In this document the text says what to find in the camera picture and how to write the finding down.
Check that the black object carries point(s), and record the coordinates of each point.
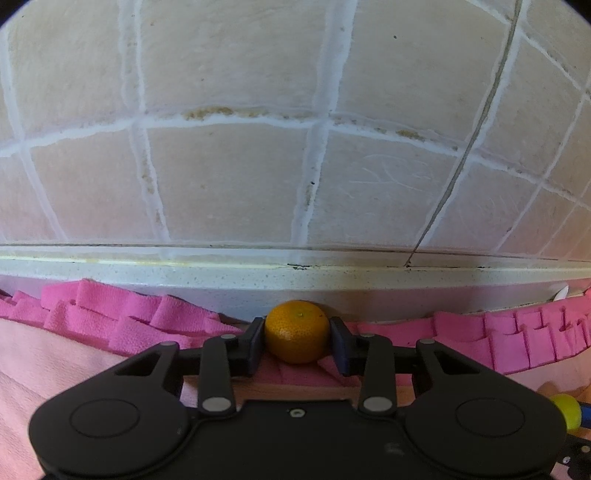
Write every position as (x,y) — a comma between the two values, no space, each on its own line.
(579,457)

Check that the white plastic object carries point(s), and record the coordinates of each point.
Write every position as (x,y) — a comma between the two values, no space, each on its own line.
(562,293)

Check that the yellow-green ball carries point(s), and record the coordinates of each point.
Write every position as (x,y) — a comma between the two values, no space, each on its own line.
(567,411)

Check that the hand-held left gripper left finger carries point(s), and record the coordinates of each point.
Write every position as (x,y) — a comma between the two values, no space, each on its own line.
(256,344)

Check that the small mandarin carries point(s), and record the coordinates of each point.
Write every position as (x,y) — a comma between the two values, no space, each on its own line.
(298,330)

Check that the pink frilled cloth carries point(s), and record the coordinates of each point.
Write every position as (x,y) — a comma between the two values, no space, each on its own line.
(92,332)

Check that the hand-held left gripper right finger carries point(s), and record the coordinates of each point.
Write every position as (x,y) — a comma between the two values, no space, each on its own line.
(338,346)

